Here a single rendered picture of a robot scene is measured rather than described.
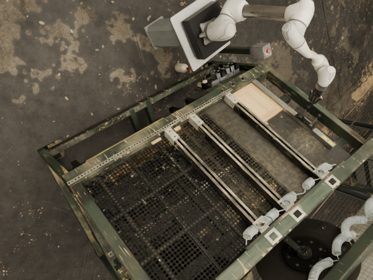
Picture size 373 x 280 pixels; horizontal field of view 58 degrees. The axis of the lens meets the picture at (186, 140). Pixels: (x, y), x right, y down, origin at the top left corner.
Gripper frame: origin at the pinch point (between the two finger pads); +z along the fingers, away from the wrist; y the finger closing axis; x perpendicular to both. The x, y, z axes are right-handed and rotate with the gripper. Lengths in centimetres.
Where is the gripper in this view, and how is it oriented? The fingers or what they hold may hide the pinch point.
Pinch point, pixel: (310, 104)
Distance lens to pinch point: 313.0
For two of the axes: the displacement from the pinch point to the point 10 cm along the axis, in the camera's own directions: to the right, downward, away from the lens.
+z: -0.9, 5.9, 8.1
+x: -7.6, 4.8, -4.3
